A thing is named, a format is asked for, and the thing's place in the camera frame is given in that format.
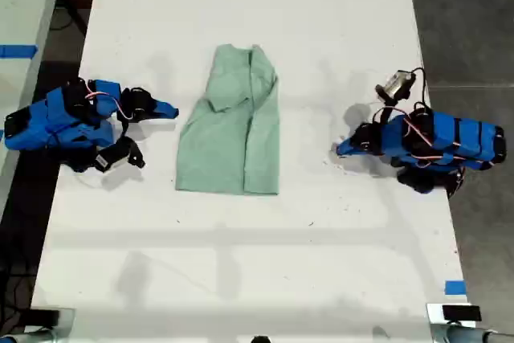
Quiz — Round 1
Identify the long blue tape strip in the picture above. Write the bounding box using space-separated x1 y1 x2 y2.
0 44 39 59

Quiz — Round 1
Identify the grey base plate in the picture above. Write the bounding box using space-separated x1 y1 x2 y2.
23 307 76 334

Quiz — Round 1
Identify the pale green T-shirt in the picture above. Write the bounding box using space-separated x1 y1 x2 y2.
174 43 281 196

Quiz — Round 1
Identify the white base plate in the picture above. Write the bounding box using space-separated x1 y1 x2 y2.
426 302 478 326

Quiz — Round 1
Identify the grey black camera box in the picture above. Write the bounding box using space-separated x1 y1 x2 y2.
375 71 417 102

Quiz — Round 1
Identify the black white-labelled camera box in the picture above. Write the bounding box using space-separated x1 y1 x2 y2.
94 137 147 174

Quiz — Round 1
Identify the small black box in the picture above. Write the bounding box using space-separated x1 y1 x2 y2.
27 308 61 329
442 305 482 322

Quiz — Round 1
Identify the black floor cable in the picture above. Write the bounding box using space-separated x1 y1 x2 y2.
0 254 39 334

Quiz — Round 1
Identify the black camera stalk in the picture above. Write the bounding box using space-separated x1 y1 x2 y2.
115 120 136 147
376 93 403 124

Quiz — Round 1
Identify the grey metal pole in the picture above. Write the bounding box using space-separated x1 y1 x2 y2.
431 322 514 343
0 329 59 343

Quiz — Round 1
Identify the short blue tape strip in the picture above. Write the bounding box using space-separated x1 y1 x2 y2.
444 280 468 296

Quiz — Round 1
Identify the black camera cable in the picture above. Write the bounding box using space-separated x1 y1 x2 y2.
410 67 430 108

